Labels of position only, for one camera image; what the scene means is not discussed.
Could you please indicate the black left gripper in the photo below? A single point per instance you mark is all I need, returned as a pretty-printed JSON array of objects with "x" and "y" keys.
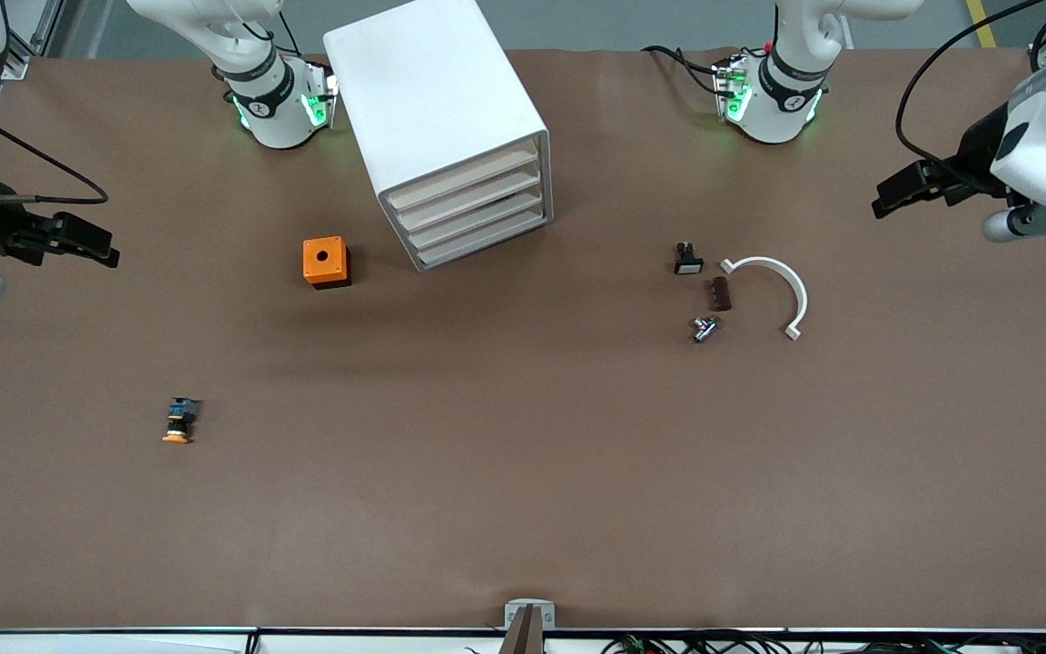
[{"x": 974, "y": 154}]

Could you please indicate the orange push button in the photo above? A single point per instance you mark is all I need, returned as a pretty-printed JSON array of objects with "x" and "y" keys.
[{"x": 180, "y": 420}]

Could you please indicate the white plastic drawer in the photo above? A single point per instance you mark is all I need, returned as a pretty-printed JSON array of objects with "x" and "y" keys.
[
  {"x": 464, "y": 179},
  {"x": 473, "y": 220},
  {"x": 468, "y": 199},
  {"x": 479, "y": 241}
]

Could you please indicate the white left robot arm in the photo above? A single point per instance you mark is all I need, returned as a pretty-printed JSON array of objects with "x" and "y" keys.
[{"x": 786, "y": 100}]

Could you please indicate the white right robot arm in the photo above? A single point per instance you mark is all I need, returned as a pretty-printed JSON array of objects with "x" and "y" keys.
[{"x": 269, "y": 100}]

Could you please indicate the white drawer cabinet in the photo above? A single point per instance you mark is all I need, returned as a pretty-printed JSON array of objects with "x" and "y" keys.
[{"x": 432, "y": 82}]

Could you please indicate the small brown terminal block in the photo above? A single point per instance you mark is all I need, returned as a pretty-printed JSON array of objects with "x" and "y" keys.
[{"x": 721, "y": 295}]

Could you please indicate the orange box with hole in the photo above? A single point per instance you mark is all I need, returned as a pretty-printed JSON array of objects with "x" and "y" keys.
[{"x": 312, "y": 268}]

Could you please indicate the white curved bracket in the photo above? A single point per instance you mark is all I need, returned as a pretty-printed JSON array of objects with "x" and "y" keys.
[{"x": 802, "y": 298}]

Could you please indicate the black switch with white face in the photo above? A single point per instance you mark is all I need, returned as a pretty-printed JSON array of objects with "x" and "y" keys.
[{"x": 688, "y": 265}]

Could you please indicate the silver metal key switch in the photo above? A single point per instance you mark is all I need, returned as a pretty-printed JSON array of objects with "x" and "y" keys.
[{"x": 705, "y": 330}]

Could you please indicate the grey metal bracket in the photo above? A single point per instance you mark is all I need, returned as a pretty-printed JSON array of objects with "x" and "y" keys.
[{"x": 547, "y": 613}]

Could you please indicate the grey metal post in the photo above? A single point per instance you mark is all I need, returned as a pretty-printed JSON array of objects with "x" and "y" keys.
[{"x": 523, "y": 636}]

